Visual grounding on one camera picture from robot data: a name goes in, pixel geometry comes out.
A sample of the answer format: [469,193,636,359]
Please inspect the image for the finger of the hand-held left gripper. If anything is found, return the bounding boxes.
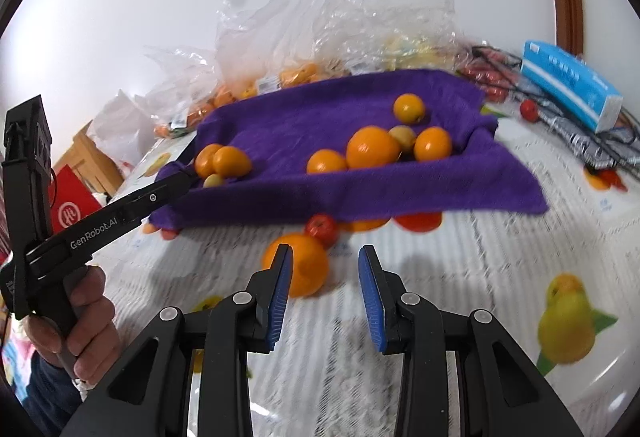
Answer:
[119,164,201,224]
[175,136,197,168]

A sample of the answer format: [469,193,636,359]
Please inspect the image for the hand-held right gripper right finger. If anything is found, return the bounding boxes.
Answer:
[357,244,586,437]

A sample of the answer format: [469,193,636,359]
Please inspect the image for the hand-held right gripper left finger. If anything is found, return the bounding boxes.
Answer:
[60,243,294,437]

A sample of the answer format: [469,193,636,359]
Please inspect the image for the purple towel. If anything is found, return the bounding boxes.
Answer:
[149,68,550,230]

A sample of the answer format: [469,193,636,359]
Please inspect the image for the large orange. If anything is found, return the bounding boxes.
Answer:
[346,126,402,169]

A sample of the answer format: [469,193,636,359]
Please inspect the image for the person's left forearm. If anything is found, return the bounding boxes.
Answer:
[20,357,87,437]

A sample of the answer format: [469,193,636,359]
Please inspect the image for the person's left hand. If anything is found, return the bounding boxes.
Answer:
[22,264,123,385]

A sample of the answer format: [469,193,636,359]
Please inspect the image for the red box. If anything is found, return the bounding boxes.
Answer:
[50,166,103,234]

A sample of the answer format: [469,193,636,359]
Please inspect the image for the small clear plastic bag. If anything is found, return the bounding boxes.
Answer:
[142,44,236,138]

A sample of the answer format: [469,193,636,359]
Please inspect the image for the white plastic bag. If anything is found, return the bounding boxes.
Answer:
[87,90,156,168]

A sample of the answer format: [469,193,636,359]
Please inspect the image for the wooden chair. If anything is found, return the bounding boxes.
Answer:
[52,120,126,195]

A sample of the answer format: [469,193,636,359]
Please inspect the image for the fruit print tablecloth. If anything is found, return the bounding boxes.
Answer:
[87,92,640,437]

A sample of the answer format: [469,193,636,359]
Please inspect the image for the pile of bagged oranges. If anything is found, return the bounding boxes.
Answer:
[155,62,321,138]

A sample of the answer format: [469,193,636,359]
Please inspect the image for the tall clear plastic bag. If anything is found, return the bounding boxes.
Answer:
[212,0,341,93]

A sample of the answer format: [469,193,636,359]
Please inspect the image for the pale yellow round fruit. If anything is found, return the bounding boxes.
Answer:
[389,125,417,154]

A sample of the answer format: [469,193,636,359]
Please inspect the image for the bagged yellow fruit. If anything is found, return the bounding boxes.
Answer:
[380,30,441,68]

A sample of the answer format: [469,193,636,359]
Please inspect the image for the crumpled clear plastic bag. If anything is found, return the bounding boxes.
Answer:
[312,0,471,73]

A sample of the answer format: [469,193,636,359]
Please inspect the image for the bag of red tomatoes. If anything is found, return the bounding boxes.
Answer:
[457,44,526,103]

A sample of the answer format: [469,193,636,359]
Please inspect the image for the black and white patterned pouch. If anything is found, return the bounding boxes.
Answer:
[542,110,640,170]

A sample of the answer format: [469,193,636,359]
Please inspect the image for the blue tissue box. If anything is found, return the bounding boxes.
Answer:
[520,40,625,134]

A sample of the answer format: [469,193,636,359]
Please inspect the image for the black cables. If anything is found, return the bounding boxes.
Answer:
[470,44,640,168]

